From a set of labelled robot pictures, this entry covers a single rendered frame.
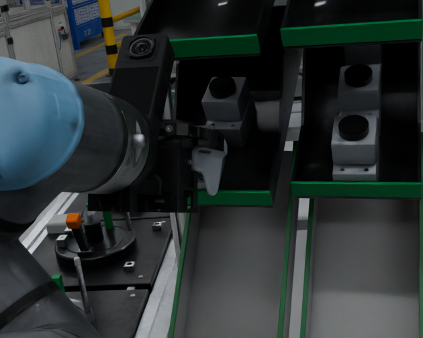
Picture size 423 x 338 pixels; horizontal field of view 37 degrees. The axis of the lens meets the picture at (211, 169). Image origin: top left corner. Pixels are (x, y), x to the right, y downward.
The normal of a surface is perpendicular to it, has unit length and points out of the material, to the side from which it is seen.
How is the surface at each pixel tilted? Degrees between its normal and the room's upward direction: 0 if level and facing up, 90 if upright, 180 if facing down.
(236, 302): 45
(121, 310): 0
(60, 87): 56
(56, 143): 104
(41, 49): 90
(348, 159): 115
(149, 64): 37
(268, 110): 25
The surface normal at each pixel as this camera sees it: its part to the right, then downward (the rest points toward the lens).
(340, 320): -0.28, -0.40
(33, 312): 0.44, -0.55
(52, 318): 0.56, -0.63
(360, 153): -0.21, 0.72
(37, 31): 0.97, -0.01
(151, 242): -0.11, -0.93
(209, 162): 0.89, -0.01
